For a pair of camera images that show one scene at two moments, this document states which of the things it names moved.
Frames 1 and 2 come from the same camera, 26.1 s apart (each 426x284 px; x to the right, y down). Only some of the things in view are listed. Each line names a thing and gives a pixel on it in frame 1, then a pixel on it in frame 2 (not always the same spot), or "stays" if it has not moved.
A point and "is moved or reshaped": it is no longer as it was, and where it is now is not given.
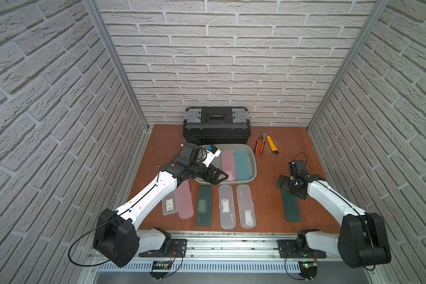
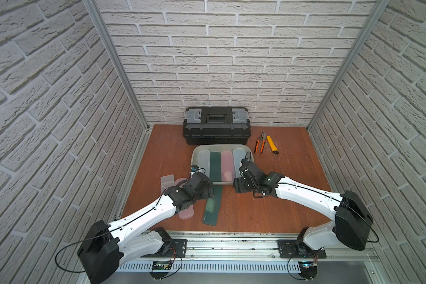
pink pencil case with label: x=228 y=165 stays
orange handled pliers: x=263 y=138 stays
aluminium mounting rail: x=239 y=246 stays
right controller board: x=307 y=269 stays
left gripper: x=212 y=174 -> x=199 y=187
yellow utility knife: x=274 y=148 stays
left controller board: x=160 y=265 stays
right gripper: x=285 y=185 -> x=238 y=185
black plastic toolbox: x=217 y=125 stays
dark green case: x=290 y=206 is moved or reshaped
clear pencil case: x=245 y=206 -> x=239 y=154
